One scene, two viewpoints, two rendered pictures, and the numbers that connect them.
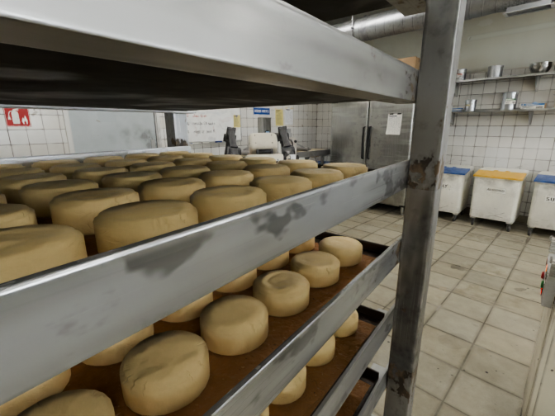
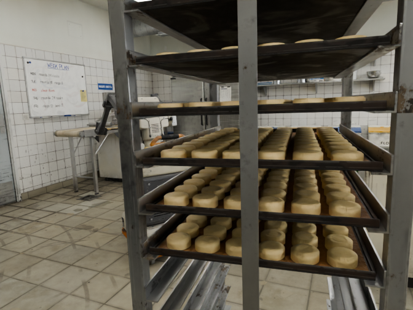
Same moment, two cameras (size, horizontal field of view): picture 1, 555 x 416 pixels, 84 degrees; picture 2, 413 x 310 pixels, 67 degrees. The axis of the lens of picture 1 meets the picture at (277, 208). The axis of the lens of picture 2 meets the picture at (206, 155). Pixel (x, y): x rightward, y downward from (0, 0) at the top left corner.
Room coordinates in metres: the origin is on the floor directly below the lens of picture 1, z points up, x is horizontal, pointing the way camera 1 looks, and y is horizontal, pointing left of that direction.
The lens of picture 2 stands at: (-0.46, 0.64, 1.24)
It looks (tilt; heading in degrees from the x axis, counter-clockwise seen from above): 9 degrees down; 339
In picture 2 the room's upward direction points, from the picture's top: 2 degrees counter-clockwise
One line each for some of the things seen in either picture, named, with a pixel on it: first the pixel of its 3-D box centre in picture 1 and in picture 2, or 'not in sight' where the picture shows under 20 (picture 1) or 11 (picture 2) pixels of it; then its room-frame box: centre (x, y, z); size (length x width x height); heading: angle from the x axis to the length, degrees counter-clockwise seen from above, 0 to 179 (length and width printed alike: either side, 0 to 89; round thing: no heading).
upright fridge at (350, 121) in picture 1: (378, 146); (212, 114); (5.31, -1.72, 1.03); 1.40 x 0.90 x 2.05; 46
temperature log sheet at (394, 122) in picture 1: (393, 124); (225, 95); (4.71, -1.72, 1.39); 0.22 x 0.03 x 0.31; 46
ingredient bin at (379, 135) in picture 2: not in sight; (385, 149); (3.27, -3.99, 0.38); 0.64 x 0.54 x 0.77; 133
